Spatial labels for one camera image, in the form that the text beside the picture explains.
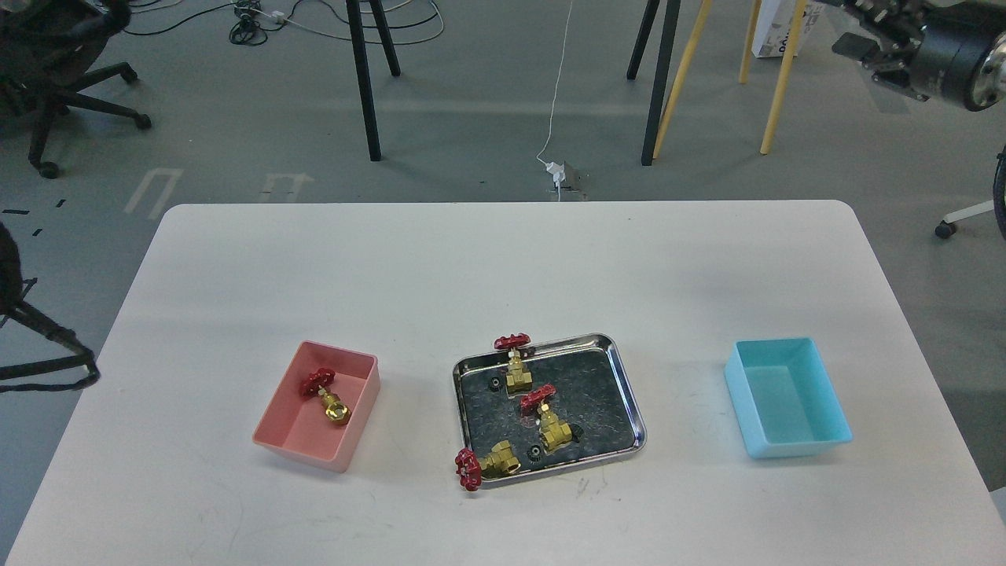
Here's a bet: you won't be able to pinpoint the white cardboard box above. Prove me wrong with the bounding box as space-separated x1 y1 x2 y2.
751 1 826 58

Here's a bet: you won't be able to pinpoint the black office chair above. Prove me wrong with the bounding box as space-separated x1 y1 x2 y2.
2 1 152 179

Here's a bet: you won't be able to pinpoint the black corrugated cable hose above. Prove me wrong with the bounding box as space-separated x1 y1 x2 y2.
992 145 1006 241

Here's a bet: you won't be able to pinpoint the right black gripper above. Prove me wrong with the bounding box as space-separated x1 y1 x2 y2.
832 1 1005 107

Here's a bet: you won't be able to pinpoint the pink plastic box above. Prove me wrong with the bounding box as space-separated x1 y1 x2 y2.
252 341 380 471

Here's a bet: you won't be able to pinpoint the black stand leg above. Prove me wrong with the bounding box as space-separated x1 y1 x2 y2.
626 1 681 166
345 1 400 162

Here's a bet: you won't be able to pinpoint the black stand leg left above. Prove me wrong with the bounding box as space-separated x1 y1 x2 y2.
345 1 400 162

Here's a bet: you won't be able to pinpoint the black floor cables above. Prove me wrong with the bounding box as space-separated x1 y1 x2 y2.
118 0 445 46

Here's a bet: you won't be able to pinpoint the brass valve at tray top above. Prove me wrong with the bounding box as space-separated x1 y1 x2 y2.
494 333 533 395

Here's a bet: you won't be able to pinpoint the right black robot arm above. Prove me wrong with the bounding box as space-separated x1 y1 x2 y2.
830 1 1005 112

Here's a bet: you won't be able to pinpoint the black stand leg right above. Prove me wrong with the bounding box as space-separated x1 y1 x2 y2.
626 1 681 166

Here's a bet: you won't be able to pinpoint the yellow wooden leg left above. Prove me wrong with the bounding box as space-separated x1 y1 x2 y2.
652 1 712 160

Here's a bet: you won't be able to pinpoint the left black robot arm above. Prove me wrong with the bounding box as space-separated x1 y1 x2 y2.
1 225 101 393

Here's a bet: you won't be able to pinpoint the yellow wooden leg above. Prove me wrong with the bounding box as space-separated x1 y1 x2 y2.
739 1 808 156
652 1 712 160

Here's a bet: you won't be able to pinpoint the white power cable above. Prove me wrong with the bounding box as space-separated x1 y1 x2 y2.
537 0 575 170

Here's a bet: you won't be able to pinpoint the brass valve in tray middle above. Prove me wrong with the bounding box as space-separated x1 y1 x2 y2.
519 384 575 454

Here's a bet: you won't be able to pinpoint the white chair base caster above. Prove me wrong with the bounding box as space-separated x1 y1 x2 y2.
934 200 999 240

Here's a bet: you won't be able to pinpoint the brass valve red wheel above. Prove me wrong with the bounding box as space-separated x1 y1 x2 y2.
299 368 352 426

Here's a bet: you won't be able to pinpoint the steel metal tray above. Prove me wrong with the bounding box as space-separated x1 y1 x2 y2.
453 333 646 490

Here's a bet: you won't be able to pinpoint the blue plastic box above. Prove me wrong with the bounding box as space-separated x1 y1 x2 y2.
725 337 853 459

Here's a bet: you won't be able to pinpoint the white power adapter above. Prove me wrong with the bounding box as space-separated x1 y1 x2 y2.
544 161 567 193

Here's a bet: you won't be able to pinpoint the brass valve at tray corner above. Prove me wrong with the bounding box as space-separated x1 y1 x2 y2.
455 440 521 492

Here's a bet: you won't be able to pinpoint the yellow wooden leg right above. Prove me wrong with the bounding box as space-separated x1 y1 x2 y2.
739 1 808 156

